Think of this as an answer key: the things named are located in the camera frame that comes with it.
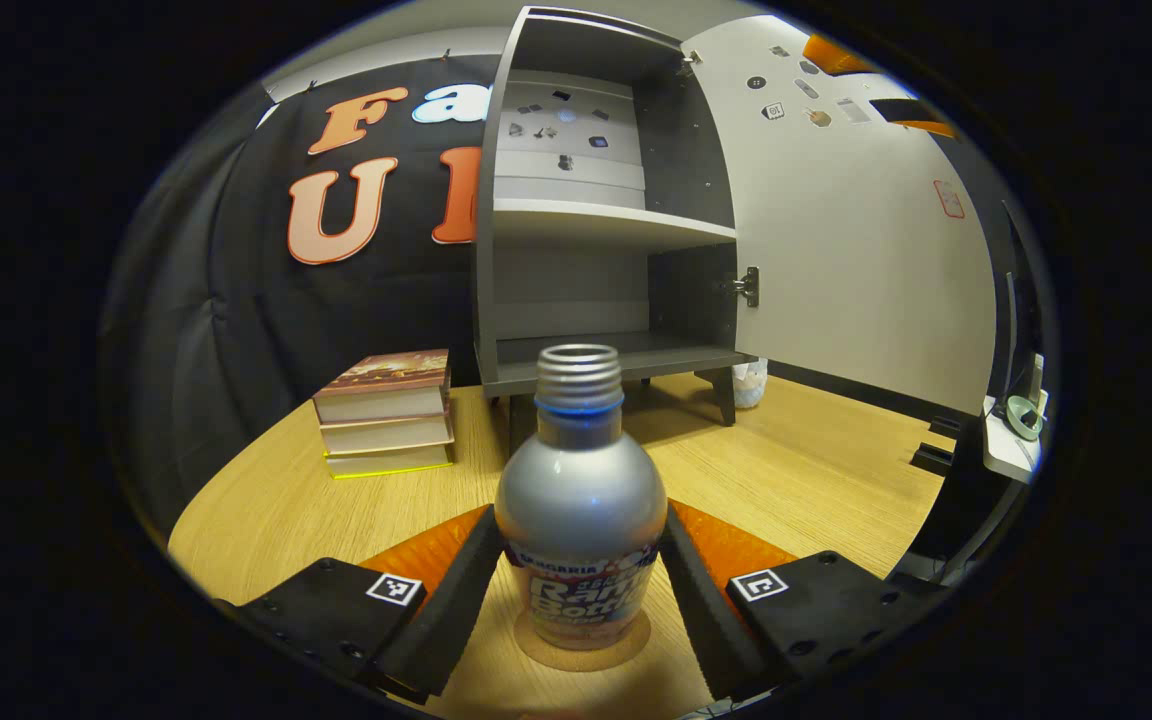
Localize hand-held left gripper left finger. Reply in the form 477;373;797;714
216;505;507;701

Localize black backdrop cloth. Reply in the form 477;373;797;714
101;52;1049;586

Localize book with brown picture cover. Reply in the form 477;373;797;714
313;349;453;425

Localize small patterned white bag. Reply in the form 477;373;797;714
733;358;770;410

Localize silver bottle with printed label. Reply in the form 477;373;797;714
494;343;669;651

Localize white side table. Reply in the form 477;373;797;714
981;395;1043;484

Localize grey-green tape roll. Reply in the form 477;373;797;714
1004;394;1045;442

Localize round cork coaster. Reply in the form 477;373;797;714
514;605;654;673

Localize white cabinet door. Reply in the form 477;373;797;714
681;15;998;417

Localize book with yellow cover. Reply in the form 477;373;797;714
324;441;457;480

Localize white cabinet shelf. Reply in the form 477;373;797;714
492;198;739;253

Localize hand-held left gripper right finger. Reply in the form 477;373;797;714
658;500;937;701

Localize plain white-edged book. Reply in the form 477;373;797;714
319;412;455;457

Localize grey cabinet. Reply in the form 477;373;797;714
473;5;763;456

